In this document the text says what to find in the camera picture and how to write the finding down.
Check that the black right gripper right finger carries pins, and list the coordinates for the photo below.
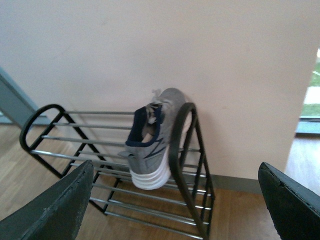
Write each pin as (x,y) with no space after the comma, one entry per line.
(294,209)

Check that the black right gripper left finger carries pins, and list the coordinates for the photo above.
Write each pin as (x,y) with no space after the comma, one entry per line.
(57,213)

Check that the grey knit sneaker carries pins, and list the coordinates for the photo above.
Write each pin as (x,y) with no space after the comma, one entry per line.
(147,145)

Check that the black metal shoe rack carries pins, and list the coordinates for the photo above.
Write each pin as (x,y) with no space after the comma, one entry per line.
(61,140)

